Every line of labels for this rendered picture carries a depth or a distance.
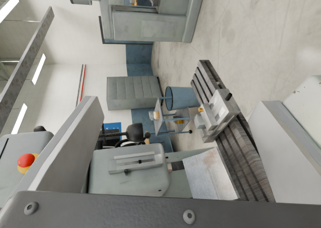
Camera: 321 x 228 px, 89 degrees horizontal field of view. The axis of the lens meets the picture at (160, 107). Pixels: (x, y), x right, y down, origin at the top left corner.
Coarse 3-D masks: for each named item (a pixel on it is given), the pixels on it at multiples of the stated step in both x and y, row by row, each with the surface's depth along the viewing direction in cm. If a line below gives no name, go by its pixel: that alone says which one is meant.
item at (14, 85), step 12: (48, 12) 514; (48, 24) 508; (36, 36) 429; (36, 48) 425; (24, 60) 368; (24, 72) 365; (84, 72) 701; (12, 84) 323; (0, 96) 295; (12, 96) 320; (0, 108) 287; (0, 120) 285; (0, 132) 283
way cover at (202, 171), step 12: (192, 156) 118; (204, 156) 115; (216, 156) 110; (192, 168) 114; (204, 168) 111; (216, 168) 107; (192, 180) 110; (204, 180) 107; (216, 180) 104; (228, 180) 100; (192, 192) 106; (204, 192) 104; (216, 192) 101; (228, 192) 97
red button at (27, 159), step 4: (24, 156) 46; (28, 156) 47; (32, 156) 47; (20, 160) 46; (24, 160) 46; (28, 160) 46; (32, 160) 47; (20, 164) 45; (24, 164) 45; (28, 164) 46
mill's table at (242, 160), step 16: (208, 64) 116; (192, 80) 132; (208, 80) 107; (208, 96) 108; (240, 112) 90; (240, 128) 83; (224, 144) 95; (240, 144) 81; (224, 160) 96; (240, 160) 82; (256, 160) 73; (240, 176) 83; (256, 176) 73; (240, 192) 83; (256, 192) 73; (272, 192) 65
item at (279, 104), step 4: (272, 100) 80; (276, 100) 80; (276, 104) 78; (280, 104) 78; (280, 108) 77; (284, 108) 77; (252, 112) 83; (284, 112) 75; (288, 112) 76; (248, 116) 85; (288, 116) 74; (292, 116) 75; (292, 120) 73; (296, 124) 71; (300, 128) 70; (304, 132) 69; (308, 136) 68; (308, 140) 67; (312, 140) 67; (312, 144) 66; (316, 148) 65; (320, 152) 64
